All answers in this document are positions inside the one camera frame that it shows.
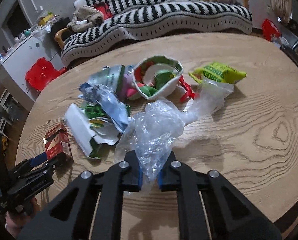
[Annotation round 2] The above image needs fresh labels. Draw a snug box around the yellow green snack bag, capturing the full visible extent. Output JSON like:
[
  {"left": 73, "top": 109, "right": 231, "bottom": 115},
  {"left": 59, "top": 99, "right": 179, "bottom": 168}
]
[{"left": 189, "top": 62, "right": 247, "bottom": 85}]

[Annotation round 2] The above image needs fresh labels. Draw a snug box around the red plastic stool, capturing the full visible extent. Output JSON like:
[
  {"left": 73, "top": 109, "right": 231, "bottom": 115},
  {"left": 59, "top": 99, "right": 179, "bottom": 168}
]
[{"left": 25, "top": 57, "right": 67, "bottom": 92}]

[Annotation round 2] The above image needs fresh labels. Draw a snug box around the brown plush toy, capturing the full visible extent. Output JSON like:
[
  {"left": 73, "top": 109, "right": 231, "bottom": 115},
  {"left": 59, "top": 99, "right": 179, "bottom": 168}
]
[{"left": 67, "top": 5, "right": 104, "bottom": 33}]

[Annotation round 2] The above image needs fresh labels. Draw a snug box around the clear plastic bag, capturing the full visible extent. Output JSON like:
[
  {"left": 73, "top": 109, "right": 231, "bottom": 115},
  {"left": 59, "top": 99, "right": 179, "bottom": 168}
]
[{"left": 114, "top": 78, "right": 234, "bottom": 189}]

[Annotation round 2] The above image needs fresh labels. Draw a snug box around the person's left hand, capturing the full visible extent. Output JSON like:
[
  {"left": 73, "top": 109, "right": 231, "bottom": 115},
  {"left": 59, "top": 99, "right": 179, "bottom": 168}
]
[{"left": 5, "top": 197, "right": 40, "bottom": 239}]

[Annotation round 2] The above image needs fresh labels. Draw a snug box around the paper noodle bowl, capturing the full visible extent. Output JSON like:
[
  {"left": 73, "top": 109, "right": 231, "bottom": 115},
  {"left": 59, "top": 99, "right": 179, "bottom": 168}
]
[{"left": 132, "top": 55, "right": 184, "bottom": 101}]

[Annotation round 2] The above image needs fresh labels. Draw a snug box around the silver green cigarette carton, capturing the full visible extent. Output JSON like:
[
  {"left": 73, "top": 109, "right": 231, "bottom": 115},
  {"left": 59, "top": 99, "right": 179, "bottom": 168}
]
[{"left": 87, "top": 64, "right": 134, "bottom": 96}]

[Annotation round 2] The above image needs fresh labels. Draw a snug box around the black white striped sofa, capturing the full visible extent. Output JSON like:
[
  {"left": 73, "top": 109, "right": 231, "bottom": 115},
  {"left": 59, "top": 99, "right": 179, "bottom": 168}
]
[{"left": 61, "top": 0, "right": 253, "bottom": 66}]

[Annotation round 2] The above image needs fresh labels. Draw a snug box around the blue white wrapper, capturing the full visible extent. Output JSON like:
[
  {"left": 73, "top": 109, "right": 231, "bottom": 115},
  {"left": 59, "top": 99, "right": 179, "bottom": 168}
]
[{"left": 79, "top": 82, "right": 130, "bottom": 133}]

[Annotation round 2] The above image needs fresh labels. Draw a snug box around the white green carton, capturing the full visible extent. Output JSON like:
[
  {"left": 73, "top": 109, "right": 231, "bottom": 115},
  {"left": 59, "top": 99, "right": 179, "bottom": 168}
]
[{"left": 64, "top": 103, "right": 120, "bottom": 159}]

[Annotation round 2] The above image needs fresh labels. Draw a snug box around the pink purple toy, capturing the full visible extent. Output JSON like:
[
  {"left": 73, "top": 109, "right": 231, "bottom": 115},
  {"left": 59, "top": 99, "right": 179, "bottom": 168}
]
[{"left": 116, "top": 74, "right": 141, "bottom": 101}]

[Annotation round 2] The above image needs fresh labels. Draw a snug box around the red cigarette box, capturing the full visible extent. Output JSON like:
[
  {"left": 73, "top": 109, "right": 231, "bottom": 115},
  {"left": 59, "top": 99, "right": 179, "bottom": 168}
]
[{"left": 44, "top": 123, "right": 73, "bottom": 161}]

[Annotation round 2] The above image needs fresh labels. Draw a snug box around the red plastic wrapper strip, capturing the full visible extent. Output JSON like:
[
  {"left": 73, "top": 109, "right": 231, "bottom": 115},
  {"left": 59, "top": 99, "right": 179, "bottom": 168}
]
[{"left": 178, "top": 75, "right": 195, "bottom": 102}]

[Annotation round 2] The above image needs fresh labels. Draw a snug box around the white cabinet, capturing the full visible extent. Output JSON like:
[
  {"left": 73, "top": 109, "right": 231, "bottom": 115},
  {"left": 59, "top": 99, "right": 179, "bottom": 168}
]
[{"left": 0, "top": 28, "right": 63, "bottom": 111}]

